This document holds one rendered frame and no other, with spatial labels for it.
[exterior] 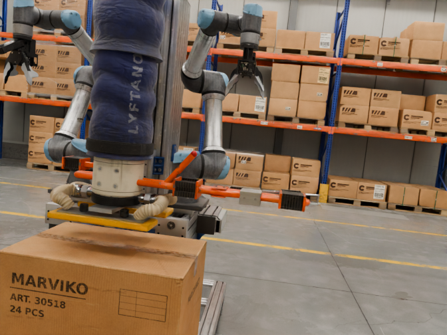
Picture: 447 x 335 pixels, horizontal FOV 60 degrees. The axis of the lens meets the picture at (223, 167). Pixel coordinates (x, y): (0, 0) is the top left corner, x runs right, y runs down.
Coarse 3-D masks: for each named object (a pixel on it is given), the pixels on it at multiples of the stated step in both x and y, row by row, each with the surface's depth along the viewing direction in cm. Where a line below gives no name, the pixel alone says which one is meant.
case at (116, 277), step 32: (64, 224) 157; (0, 256) 122; (32, 256) 120; (64, 256) 122; (96, 256) 125; (128, 256) 128; (160, 256) 131; (192, 256) 134; (0, 288) 123; (32, 288) 121; (64, 288) 120; (96, 288) 118; (128, 288) 117; (160, 288) 115; (192, 288) 132; (0, 320) 124; (32, 320) 122; (64, 320) 121; (96, 320) 119; (128, 320) 118; (160, 320) 116; (192, 320) 140
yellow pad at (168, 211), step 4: (88, 204) 142; (92, 204) 142; (124, 208) 140; (128, 208) 140; (132, 208) 140; (168, 208) 146; (172, 208) 147; (132, 212) 140; (164, 212) 139; (168, 212) 141; (172, 212) 147; (152, 216) 139; (156, 216) 139; (160, 216) 138; (164, 216) 138
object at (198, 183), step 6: (174, 180) 128; (180, 180) 134; (186, 180) 135; (192, 180) 135; (198, 180) 130; (174, 186) 128; (180, 186) 127; (186, 186) 126; (192, 186) 126; (198, 186) 128; (174, 192) 127; (180, 192) 127; (186, 192) 127; (192, 192) 127
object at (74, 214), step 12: (84, 204) 126; (48, 216) 124; (60, 216) 123; (72, 216) 123; (84, 216) 123; (96, 216) 123; (108, 216) 124; (120, 216) 124; (132, 216) 127; (132, 228) 120; (144, 228) 120
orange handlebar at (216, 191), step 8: (80, 176) 133; (88, 176) 133; (144, 184) 130; (152, 184) 130; (160, 184) 130; (168, 184) 129; (200, 192) 128; (208, 192) 127; (216, 192) 127; (224, 192) 127; (232, 192) 127; (264, 200) 125; (272, 200) 125
